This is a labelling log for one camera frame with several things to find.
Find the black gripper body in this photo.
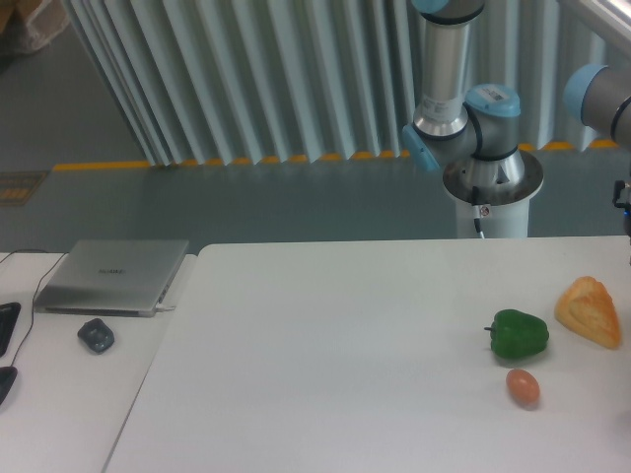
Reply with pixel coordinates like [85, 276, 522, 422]
[612, 180, 630, 216]

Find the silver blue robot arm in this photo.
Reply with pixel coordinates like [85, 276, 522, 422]
[402, 1, 630, 220]

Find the orange bread loaf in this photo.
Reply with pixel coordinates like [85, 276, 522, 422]
[554, 276, 622, 350]

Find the green bell pepper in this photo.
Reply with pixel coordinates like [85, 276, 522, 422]
[485, 308, 549, 360]

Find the brown egg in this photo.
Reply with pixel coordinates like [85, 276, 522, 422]
[506, 369, 540, 406]

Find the white folding partition screen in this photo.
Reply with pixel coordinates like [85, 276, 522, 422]
[65, 1, 630, 166]

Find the silver closed laptop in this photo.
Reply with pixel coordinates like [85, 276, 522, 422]
[34, 239, 188, 316]

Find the dark grey round puck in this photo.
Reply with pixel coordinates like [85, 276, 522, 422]
[77, 318, 115, 355]

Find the black keyboard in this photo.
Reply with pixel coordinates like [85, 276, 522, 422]
[0, 302, 22, 357]

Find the black computer mouse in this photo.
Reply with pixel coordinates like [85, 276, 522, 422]
[0, 366, 18, 404]

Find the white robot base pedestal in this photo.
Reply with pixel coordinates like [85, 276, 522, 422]
[452, 197, 530, 238]

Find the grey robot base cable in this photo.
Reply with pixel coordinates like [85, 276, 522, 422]
[470, 185, 487, 240]

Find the black mouse cable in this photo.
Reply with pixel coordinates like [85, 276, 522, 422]
[0, 248, 69, 369]

